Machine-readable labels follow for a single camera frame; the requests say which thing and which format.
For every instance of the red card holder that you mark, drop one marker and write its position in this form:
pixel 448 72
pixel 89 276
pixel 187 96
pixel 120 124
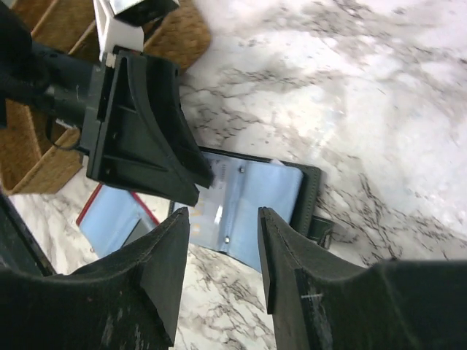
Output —
pixel 113 218

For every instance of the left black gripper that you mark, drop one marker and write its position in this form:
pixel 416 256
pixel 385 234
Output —
pixel 129 119

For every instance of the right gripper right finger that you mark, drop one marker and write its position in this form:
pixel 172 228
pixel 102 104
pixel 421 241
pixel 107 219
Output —
pixel 320 301

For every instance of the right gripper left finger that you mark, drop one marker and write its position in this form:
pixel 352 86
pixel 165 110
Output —
pixel 129 299

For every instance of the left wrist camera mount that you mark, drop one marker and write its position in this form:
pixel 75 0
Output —
pixel 120 23

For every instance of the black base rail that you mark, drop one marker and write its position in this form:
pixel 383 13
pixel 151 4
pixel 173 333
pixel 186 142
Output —
pixel 19 249

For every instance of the woven wicker organizer tray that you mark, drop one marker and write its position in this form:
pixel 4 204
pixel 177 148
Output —
pixel 22 75

